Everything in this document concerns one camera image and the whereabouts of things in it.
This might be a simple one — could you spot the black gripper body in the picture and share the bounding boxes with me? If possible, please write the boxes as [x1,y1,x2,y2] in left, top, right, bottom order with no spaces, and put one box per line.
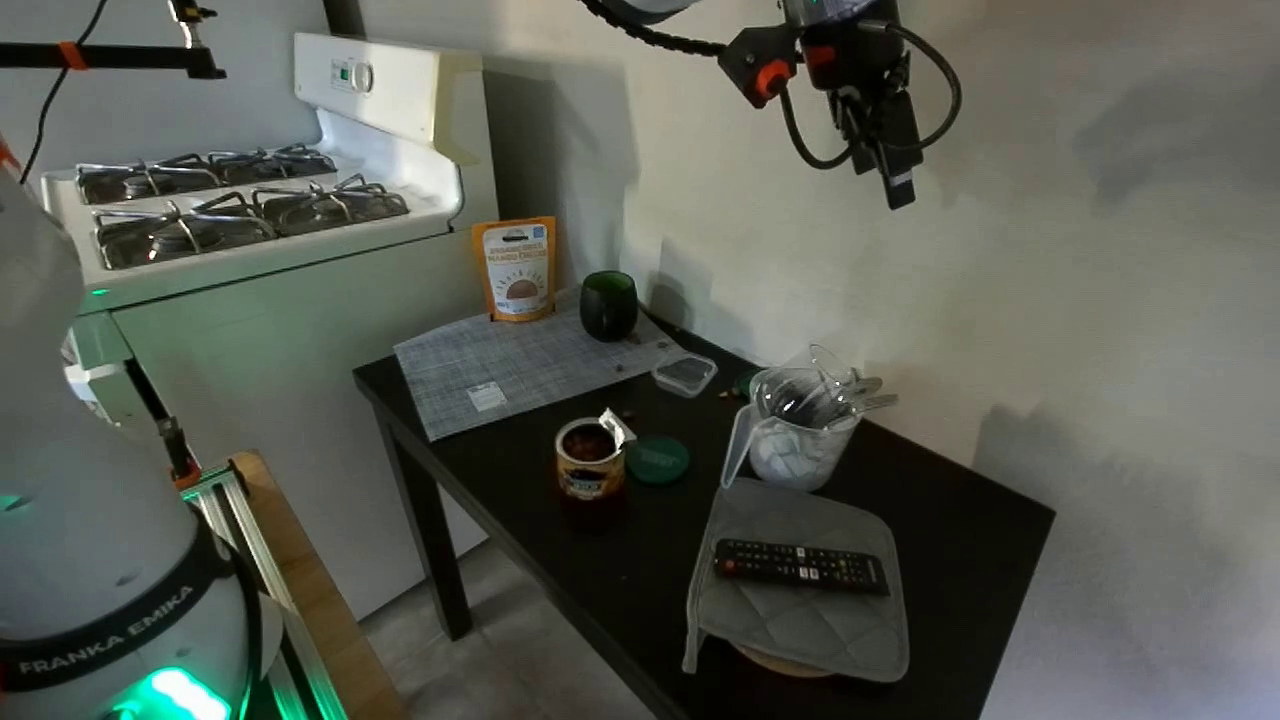
[799,17,927,141]

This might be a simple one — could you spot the small clear plastic lid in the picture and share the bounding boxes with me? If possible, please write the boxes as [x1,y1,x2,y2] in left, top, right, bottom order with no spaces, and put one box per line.
[650,353,719,404]

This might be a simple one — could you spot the clear plastic container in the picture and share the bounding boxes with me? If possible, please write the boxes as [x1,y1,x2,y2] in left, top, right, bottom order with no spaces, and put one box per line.
[715,338,900,497]

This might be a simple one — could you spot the dark green mug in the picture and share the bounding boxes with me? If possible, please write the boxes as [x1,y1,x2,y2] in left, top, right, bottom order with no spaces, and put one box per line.
[578,267,643,346]

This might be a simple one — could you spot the black table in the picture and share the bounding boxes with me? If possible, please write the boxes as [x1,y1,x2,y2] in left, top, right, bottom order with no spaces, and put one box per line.
[353,312,1055,720]

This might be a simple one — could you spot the orange snack pouch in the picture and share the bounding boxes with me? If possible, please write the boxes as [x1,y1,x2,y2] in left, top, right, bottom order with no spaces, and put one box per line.
[469,216,564,326]

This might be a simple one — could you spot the green round lid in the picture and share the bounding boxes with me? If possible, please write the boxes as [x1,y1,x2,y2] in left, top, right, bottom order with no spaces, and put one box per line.
[621,431,695,486]

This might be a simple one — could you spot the grey grid placemat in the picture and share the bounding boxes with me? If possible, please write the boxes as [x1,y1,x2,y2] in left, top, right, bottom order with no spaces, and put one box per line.
[393,300,695,446]

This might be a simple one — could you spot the black remote control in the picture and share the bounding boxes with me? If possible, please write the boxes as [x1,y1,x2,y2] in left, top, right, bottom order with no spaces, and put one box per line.
[708,535,891,601]

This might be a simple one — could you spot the grey quilted pot holder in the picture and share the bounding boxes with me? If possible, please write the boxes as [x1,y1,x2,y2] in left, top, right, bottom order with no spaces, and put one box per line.
[679,474,918,688]

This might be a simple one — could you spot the black stove grate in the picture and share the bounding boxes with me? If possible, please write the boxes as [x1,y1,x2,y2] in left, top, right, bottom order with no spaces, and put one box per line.
[74,141,342,206]
[94,173,412,270]

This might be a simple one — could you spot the white gas stove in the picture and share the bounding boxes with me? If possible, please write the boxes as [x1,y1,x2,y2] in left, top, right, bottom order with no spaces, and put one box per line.
[38,33,503,623]

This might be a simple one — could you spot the wooden board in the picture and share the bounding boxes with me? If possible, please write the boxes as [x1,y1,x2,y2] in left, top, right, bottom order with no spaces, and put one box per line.
[226,446,412,720]

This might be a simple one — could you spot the black tripod leg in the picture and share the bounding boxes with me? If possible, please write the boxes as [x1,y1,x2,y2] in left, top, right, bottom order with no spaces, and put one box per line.
[120,353,205,486]

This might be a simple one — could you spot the black wrist camera orange mount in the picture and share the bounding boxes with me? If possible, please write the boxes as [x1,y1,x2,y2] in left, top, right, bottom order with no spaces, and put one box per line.
[715,25,810,113]

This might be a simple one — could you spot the black camera stand bar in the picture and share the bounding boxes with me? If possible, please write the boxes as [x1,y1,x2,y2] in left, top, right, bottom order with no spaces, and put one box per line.
[0,0,231,82]

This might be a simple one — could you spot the thin black camera cable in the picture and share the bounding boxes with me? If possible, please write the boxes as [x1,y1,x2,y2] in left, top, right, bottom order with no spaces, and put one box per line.
[5,0,111,190]

